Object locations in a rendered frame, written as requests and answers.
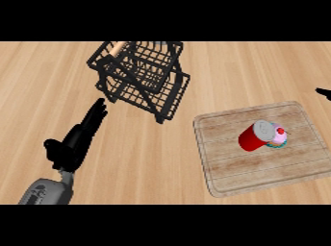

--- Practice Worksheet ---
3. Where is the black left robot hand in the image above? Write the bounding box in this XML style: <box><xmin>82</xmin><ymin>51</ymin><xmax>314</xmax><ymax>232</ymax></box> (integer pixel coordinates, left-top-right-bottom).
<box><xmin>43</xmin><ymin>97</ymin><xmax>109</xmax><ymax>174</ymax></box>

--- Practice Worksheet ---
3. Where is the pink frosted cupcake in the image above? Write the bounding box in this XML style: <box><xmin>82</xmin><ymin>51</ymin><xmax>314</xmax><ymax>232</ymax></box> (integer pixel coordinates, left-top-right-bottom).
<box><xmin>266</xmin><ymin>122</ymin><xmax>291</xmax><ymax>150</ymax></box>

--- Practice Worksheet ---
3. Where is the wooden cutting board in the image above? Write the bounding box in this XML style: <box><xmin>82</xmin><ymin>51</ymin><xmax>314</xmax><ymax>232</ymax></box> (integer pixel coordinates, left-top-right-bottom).
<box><xmin>192</xmin><ymin>100</ymin><xmax>331</xmax><ymax>198</ymax></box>

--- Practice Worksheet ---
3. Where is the red can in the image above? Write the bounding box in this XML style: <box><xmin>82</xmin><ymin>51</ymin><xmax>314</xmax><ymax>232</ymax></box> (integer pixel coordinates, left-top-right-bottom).
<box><xmin>238</xmin><ymin>119</ymin><xmax>276</xmax><ymax>153</ymax></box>

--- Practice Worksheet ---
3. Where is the black tiered wire basket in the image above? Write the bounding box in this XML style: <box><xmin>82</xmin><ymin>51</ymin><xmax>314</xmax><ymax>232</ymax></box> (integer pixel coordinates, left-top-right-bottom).
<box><xmin>87</xmin><ymin>40</ymin><xmax>193</xmax><ymax>125</ymax></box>

